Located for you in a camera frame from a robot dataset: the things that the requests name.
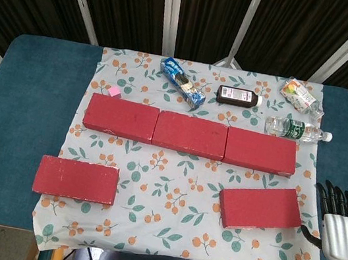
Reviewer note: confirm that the dark can lying down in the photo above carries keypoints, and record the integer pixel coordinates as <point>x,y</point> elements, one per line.
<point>236,97</point>

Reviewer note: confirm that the clear bottle green label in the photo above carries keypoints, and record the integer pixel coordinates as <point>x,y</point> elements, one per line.
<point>294,129</point>

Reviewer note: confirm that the blue cookie package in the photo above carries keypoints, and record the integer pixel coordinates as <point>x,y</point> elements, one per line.
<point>182,83</point>

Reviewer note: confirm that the small pink cube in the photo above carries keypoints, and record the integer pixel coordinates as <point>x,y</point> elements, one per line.
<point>114,91</point>

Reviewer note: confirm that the red foam brick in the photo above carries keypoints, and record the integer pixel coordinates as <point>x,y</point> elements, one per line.
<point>190,134</point>
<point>260,151</point>
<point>75,180</point>
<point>119,117</point>

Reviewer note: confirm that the floral tablecloth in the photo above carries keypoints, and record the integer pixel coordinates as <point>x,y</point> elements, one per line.
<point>169,176</point>

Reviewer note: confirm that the red brick with scraped end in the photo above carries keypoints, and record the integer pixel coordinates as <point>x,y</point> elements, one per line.
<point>259,207</point>

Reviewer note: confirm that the clear bottle fruit label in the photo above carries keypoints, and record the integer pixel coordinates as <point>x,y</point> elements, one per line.
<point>297,92</point>

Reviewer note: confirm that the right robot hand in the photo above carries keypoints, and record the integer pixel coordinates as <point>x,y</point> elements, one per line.
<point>341,235</point>

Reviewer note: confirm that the teal felt table cover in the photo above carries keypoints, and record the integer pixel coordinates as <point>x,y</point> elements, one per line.
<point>30,112</point>

